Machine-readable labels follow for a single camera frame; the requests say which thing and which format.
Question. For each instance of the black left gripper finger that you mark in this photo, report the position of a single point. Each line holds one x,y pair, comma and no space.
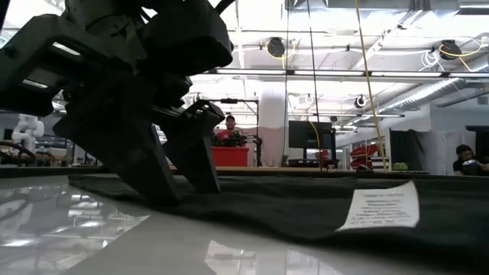
191,153
114,133

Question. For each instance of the black cloth napkin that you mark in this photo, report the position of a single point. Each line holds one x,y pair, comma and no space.
267,206

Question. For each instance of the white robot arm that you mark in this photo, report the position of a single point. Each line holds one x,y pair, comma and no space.
28,128

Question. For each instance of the red plastic bin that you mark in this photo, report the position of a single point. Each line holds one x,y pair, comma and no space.
229,156

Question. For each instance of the person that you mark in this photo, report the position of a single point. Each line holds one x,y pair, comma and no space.
464,153
230,122

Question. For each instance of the white building column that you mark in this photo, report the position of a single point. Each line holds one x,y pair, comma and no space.
273,107

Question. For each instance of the black monitor on stand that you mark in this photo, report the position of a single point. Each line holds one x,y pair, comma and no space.
305,133

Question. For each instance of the long ceiling light strip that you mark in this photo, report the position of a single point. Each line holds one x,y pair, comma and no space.
328,72

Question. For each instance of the red storage bin rack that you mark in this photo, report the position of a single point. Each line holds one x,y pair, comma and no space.
363,153

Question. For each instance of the small black hanging reel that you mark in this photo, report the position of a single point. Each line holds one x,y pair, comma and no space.
360,101

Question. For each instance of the small green object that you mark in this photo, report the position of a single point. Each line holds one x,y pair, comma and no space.
400,166

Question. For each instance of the dark fabric partition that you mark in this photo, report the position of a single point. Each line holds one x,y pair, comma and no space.
405,149

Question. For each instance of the black desk screen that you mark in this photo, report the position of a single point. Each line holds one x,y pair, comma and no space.
477,137

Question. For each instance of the black metal gantry frame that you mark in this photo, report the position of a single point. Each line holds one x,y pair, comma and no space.
229,101

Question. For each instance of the black aluminium table frame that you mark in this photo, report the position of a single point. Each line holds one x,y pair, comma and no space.
38,172

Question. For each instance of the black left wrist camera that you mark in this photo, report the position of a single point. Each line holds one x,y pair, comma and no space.
187,42

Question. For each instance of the silver ventilation duct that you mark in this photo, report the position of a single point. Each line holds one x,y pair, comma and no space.
431,89

